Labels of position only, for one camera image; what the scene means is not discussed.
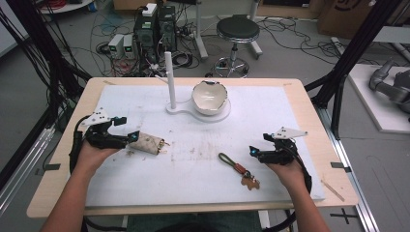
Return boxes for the white foam mat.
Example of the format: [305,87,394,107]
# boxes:
[84,83,326,208]

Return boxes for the black computer tower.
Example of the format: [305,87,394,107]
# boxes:
[132,12,160,64]
[157,4,178,53]

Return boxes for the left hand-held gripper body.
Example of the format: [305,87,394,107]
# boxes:
[79,107,130,150]

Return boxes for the white stand with pole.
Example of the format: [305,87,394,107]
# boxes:
[155,50,232,124]

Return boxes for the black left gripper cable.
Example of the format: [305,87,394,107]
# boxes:
[69,115,93,175]

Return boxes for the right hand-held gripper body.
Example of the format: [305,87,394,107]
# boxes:
[257,126,309,166]

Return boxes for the thin wooden stick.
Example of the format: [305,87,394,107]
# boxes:
[320,179,346,203]

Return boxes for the person's dark trousers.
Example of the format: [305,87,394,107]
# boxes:
[127,211,262,232]

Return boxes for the green loop keychain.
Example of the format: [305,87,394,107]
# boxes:
[218,152,262,191]

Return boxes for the beige patterned pouch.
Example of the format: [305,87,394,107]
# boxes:
[128,130,170,156]

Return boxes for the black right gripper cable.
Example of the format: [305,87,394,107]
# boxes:
[261,139,314,232]

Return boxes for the grey bench power supply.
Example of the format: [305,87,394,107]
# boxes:
[123,34,136,60]
[107,33,126,60]

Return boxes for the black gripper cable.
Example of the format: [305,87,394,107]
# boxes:
[261,139,314,232]
[69,115,93,175]

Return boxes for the person's left hand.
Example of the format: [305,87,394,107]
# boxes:
[74,139,121,176]

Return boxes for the person's right hand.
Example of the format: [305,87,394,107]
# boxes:
[265,159,308,191]

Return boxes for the aluminium frame rail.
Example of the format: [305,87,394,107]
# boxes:
[313,105,382,232]
[0,126,55,215]

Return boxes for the white ceramic bowl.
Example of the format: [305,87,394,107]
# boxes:
[190,79,229,117]

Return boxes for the black tape cross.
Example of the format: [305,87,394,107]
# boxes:
[329,207,360,225]

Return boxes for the white power strip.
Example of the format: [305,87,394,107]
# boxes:
[141,2,159,18]

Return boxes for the black round stool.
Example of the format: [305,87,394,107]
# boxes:
[212,14,262,79]

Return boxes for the white metal table leg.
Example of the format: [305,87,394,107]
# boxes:
[247,0,264,61]
[192,0,210,61]

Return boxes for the cardboard box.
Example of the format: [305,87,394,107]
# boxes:
[316,0,410,41]

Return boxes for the black frame post with cables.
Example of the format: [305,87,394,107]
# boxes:
[0,0,93,130]

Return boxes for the white board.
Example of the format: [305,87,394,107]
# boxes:
[347,63,410,135]

